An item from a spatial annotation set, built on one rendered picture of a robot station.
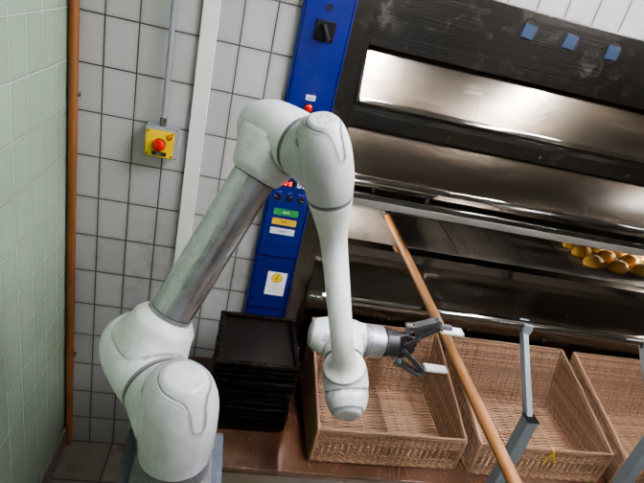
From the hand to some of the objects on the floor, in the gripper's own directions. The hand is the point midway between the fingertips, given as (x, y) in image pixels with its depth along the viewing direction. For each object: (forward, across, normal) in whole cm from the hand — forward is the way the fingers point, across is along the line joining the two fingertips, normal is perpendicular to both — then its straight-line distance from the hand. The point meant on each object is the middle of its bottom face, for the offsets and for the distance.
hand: (450, 351), depth 145 cm
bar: (+29, +119, -11) cm, 123 cm away
